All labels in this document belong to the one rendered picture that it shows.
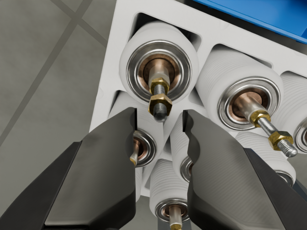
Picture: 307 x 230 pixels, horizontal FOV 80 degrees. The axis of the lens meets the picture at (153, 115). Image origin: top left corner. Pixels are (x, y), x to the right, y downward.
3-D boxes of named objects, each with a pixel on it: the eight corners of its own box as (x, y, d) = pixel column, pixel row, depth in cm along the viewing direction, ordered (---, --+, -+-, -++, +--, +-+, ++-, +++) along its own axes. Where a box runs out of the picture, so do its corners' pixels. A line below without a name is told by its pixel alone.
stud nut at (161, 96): (143, 102, 15) (143, 107, 14) (158, 88, 14) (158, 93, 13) (161, 117, 16) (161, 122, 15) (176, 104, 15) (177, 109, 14)
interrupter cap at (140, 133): (111, 119, 25) (109, 122, 24) (164, 133, 26) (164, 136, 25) (102, 158, 29) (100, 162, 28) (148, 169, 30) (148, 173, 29)
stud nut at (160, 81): (145, 85, 18) (145, 88, 17) (158, 73, 17) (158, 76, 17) (160, 98, 19) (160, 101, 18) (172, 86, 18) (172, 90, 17)
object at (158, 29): (138, 71, 40) (126, 114, 24) (129, 23, 35) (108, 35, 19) (183, 66, 39) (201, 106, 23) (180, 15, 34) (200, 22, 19)
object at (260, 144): (211, 142, 49) (237, 206, 34) (210, 112, 44) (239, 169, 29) (249, 137, 48) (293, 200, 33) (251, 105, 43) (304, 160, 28)
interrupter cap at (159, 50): (133, 105, 24) (132, 107, 23) (119, 44, 20) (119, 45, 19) (192, 98, 23) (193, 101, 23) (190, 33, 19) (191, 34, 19)
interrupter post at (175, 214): (182, 211, 35) (184, 229, 32) (170, 213, 36) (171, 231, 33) (179, 204, 34) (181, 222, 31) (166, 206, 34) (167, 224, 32)
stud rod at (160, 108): (152, 80, 20) (150, 117, 13) (159, 74, 19) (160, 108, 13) (159, 86, 20) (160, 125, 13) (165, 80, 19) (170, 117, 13)
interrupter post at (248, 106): (258, 95, 23) (273, 107, 20) (252, 112, 24) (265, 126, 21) (239, 94, 23) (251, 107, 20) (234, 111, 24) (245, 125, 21)
